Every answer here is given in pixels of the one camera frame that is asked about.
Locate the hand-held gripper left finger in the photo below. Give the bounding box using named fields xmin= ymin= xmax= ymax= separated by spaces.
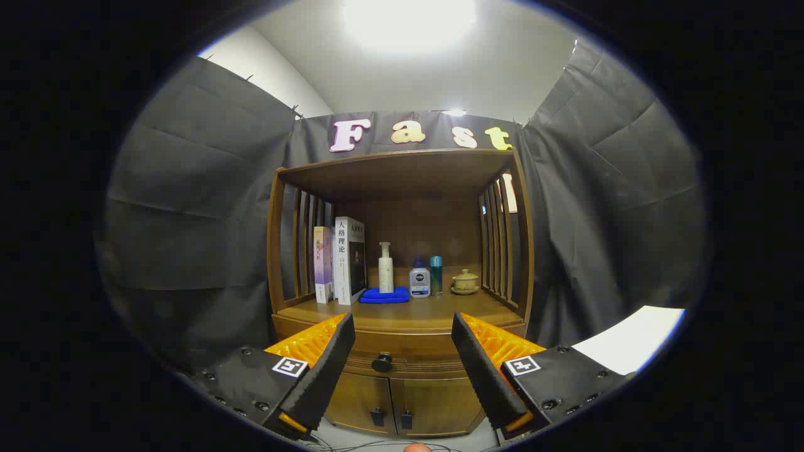
xmin=188 ymin=312 xmax=356 ymax=440

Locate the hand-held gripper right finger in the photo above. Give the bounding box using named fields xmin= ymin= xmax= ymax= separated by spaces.
xmin=451 ymin=312 xmax=635 ymax=440

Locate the wooden drawer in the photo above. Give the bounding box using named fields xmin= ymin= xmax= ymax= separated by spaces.
xmin=273 ymin=314 xmax=527 ymax=377

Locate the wooden cabinet door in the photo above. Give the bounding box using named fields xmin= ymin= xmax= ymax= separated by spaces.
xmin=391 ymin=377 xmax=486 ymax=437
xmin=323 ymin=372 xmax=398 ymax=435

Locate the wooden cabinet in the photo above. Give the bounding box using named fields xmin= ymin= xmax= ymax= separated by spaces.
xmin=267 ymin=149 xmax=535 ymax=438

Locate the ceramic lidded teacup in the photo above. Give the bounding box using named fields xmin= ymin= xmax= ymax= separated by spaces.
xmin=451 ymin=269 xmax=480 ymax=296

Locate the blue folded cloth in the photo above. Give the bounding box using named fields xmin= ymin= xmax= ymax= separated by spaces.
xmin=359 ymin=286 xmax=411 ymax=304

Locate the purple book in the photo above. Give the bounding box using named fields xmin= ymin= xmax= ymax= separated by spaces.
xmin=313 ymin=226 xmax=335 ymax=304

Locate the white bottle with blue cap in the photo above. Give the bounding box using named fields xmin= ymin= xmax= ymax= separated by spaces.
xmin=409 ymin=256 xmax=432 ymax=299

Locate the white and black book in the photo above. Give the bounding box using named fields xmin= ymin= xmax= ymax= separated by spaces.
xmin=334 ymin=217 xmax=367 ymax=306

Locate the white pump bottle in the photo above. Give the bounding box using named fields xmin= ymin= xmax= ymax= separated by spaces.
xmin=378 ymin=242 xmax=395 ymax=294

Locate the white and grey box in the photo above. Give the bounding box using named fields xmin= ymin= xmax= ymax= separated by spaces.
xmin=572 ymin=306 xmax=687 ymax=376

